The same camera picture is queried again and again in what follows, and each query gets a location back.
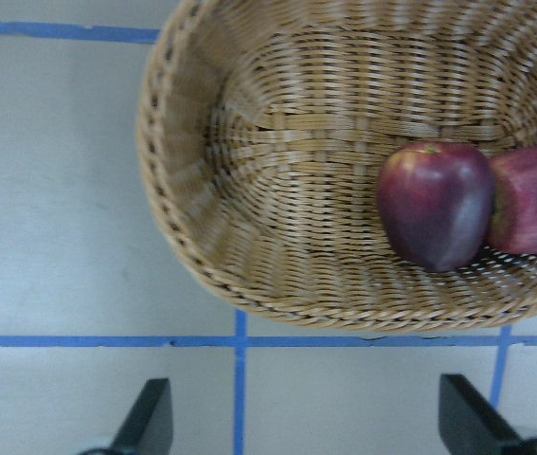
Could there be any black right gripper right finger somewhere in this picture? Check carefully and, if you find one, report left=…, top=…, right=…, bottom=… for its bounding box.
left=438, top=374, right=522, bottom=455

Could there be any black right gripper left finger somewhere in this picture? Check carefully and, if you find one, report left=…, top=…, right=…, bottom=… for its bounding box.
left=109, top=378, right=173, bottom=455

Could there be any red yellow apple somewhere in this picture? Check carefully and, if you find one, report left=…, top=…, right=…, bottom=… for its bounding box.
left=487, top=146, right=537, bottom=254

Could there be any dark red apple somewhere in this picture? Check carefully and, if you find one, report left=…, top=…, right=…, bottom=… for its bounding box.
left=376, top=142, right=494, bottom=272

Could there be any wicker basket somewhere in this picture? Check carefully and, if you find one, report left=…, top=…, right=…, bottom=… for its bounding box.
left=136, top=1, right=537, bottom=333

